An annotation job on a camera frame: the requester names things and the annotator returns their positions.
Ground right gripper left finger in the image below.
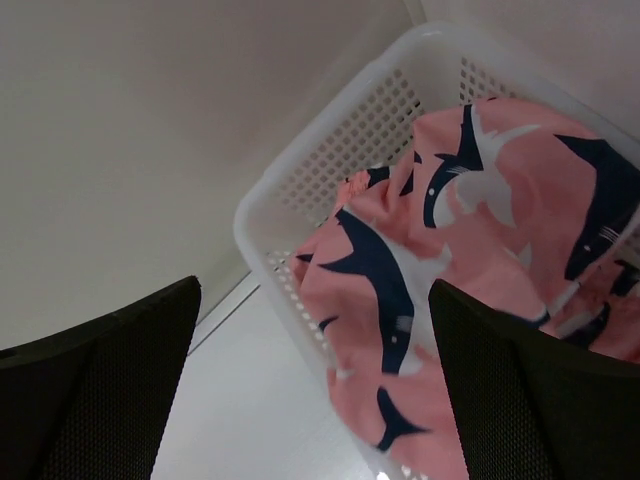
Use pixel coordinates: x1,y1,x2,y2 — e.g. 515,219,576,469
1,276,201,479

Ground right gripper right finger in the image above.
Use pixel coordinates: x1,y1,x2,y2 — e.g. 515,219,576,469
429,280,639,479

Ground pink shark print shorts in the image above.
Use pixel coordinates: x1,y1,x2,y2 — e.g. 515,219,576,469
290,98,639,479

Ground white plastic basket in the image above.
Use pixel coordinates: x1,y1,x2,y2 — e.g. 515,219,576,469
234,22,639,479

